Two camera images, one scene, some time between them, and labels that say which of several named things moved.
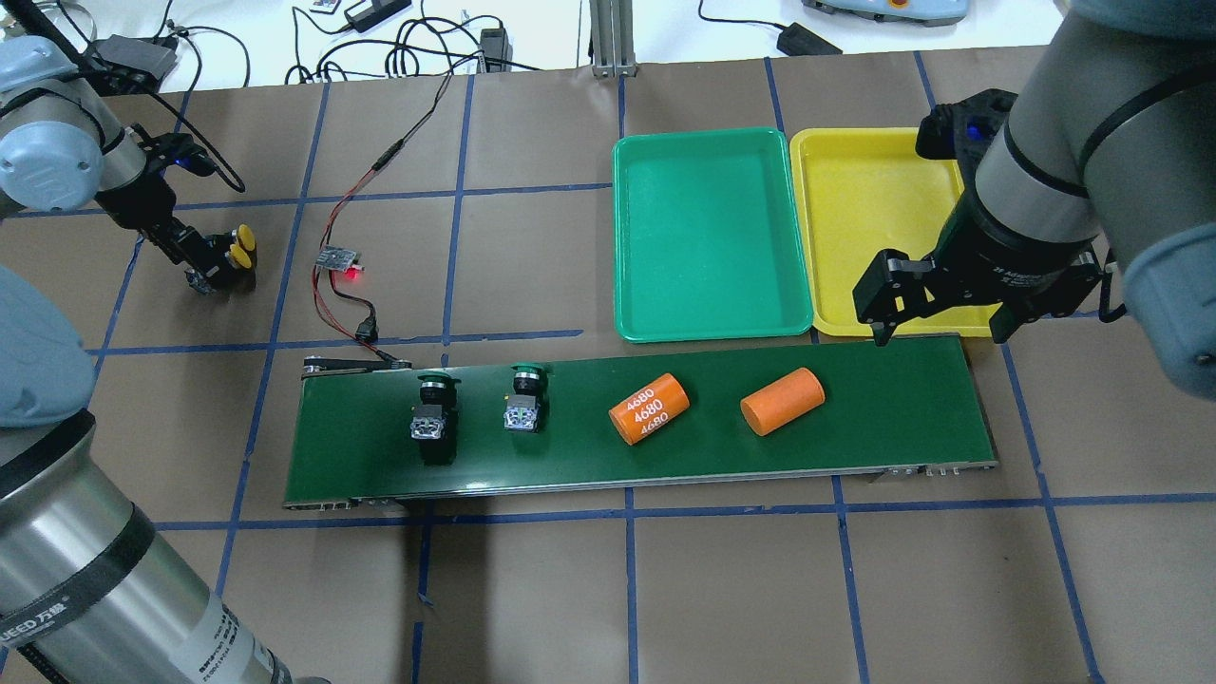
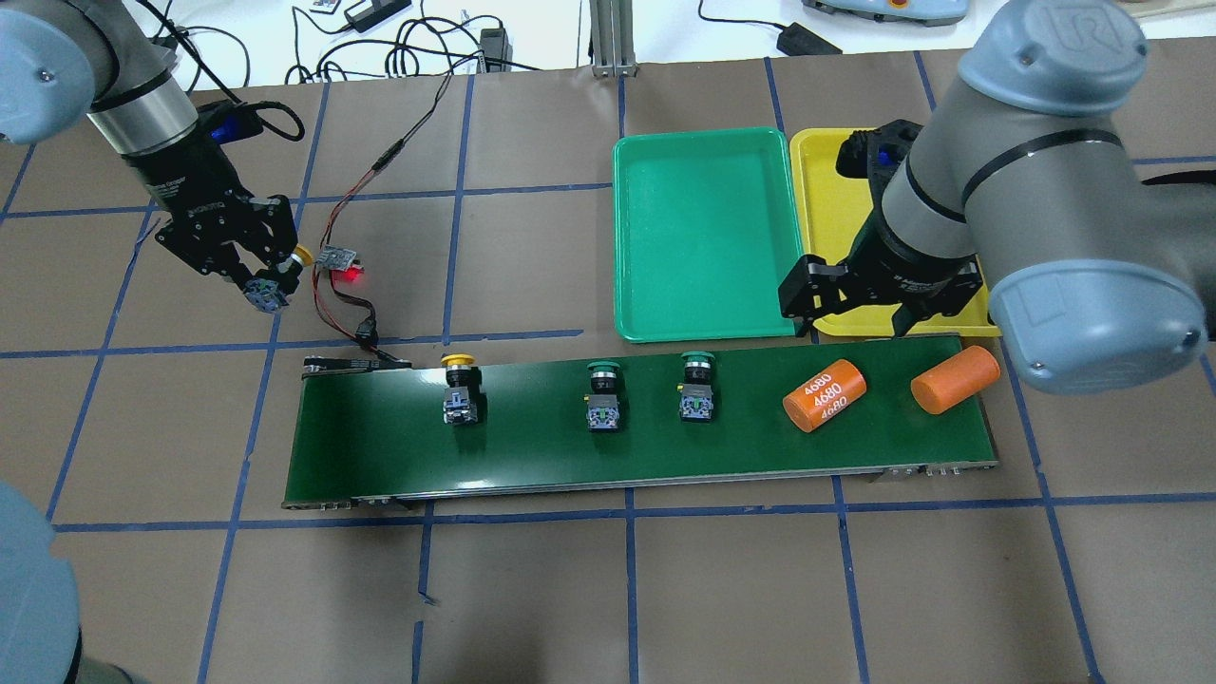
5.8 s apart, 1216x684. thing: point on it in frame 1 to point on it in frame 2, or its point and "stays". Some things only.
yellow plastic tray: [867, 189] stays
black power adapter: [796, 40] stays
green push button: [435, 420] to [602, 409]
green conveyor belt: [893, 405] stays
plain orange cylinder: [783, 401] to [955, 379]
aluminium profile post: [612, 31] stays
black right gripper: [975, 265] to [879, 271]
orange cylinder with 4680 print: [644, 411] to [824, 394]
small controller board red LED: [340, 258] stays
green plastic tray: [706, 236] stays
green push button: [522, 410] to [696, 392]
